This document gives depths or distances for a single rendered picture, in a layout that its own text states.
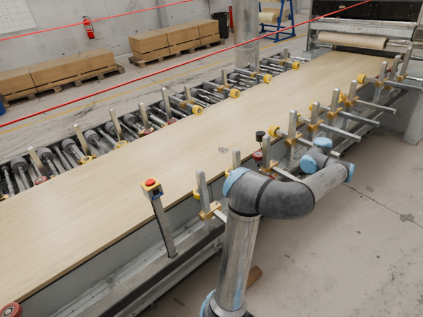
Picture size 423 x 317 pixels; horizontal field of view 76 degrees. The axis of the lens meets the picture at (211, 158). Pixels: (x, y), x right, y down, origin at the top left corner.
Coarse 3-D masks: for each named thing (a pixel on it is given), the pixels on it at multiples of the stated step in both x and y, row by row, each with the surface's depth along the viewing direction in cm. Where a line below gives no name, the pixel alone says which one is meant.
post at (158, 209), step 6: (156, 204) 123; (156, 210) 125; (162, 210) 127; (156, 216) 128; (162, 216) 129; (162, 222) 131; (162, 228) 132; (168, 228) 135; (162, 234) 136; (168, 234) 137; (168, 240) 139; (168, 246) 141; (174, 246) 144; (168, 252) 145; (174, 252) 146
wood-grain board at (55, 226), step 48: (240, 96) 260; (288, 96) 248; (144, 144) 207; (192, 144) 200; (240, 144) 193; (48, 192) 172; (96, 192) 167; (192, 192) 160; (0, 240) 143; (48, 240) 140; (96, 240) 136; (0, 288) 120
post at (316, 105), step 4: (312, 104) 183; (316, 104) 181; (312, 108) 184; (316, 108) 182; (312, 112) 186; (316, 112) 184; (312, 116) 187; (316, 116) 186; (312, 120) 189; (316, 120) 188; (312, 124) 190; (312, 132) 193; (308, 136) 198; (312, 136) 195; (308, 140) 199; (312, 140) 197; (308, 148) 203
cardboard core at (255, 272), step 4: (252, 268) 205; (256, 268) 203; (252, 272) 201; (256, 272) 201; (260, 272) 202; (248, 276) 199; (252, 276) 199; (256, 276) 200; (248, 280) 197; (252, 280) 198; (248, 284) 196
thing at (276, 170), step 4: (260, 164) 182; (272, 168) 174; (276, 168) 173; (276, 172) 172; (280, 172) 169; (284, 172) 169; (284, 176) 168; (288, 176) 166; (292, 176) 165; (288, 180) 167; (292, 180) 164; (296, 180) 162; (300, 180) 162
